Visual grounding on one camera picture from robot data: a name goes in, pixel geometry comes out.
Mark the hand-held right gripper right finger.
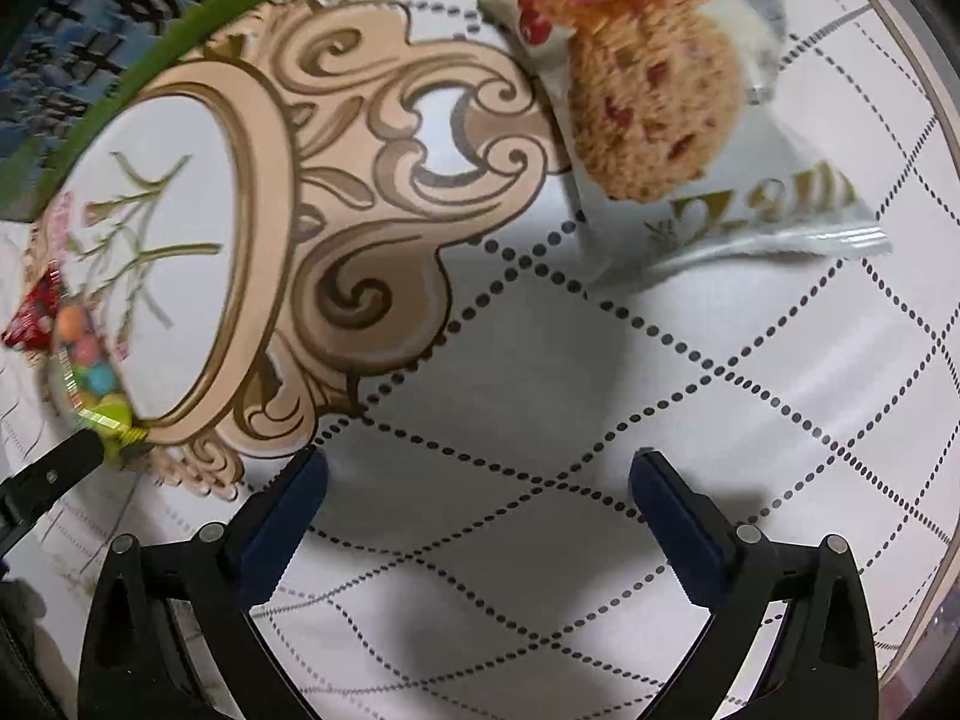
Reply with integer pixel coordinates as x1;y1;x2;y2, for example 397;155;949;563
628;450;880;720

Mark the white cookie packet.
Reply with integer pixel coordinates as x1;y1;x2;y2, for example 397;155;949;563
477;0;893;290

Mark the green colourful candy packet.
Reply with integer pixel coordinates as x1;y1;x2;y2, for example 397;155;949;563
45;292;149;466

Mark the printed cardboard box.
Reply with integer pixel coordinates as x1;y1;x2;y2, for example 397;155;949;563
0;0;335;220

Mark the red triangular snack packet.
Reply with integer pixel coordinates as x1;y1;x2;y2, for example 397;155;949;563
2;270;62;352

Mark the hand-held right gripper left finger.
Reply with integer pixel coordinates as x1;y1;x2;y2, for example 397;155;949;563
77;448;329;720

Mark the white diamond-pattern floral blanket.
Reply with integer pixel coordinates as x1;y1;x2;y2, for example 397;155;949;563
0;0;960;720

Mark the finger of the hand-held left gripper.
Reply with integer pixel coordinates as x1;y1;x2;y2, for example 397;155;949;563
0;427;107;548

